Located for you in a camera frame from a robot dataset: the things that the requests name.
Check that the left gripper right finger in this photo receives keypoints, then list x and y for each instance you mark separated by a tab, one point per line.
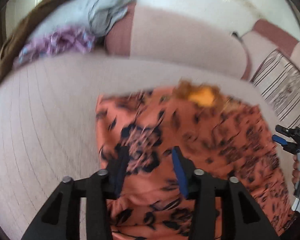
242	217

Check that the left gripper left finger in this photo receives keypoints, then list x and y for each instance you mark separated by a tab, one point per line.
59	217

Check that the orange floral blouse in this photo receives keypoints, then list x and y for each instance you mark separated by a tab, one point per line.
230	141

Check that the person's right hand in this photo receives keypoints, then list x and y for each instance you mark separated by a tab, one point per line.
296	172

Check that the striped floral pillow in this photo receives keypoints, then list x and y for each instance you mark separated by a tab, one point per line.
278	81

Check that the pink corner cushion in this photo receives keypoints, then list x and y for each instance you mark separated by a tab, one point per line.
266	37

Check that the pink bolster cushion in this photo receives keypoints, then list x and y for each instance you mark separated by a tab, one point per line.
157	34

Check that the brown garment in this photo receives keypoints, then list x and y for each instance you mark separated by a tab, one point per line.
13	45

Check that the purple patterned garment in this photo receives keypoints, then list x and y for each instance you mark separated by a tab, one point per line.
68	38

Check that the grey garment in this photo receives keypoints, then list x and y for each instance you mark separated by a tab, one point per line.
97	16

